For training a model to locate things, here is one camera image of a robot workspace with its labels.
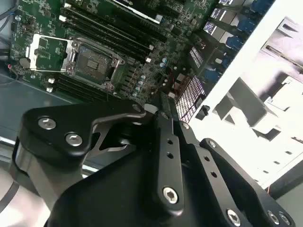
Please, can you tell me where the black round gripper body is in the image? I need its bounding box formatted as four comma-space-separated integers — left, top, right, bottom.
48, 157, 228, 227

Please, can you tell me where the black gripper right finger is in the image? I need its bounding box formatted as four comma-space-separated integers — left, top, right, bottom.
170, 99, 296, 227

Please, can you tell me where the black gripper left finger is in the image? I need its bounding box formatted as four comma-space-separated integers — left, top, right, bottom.
20, 92, 186, 216

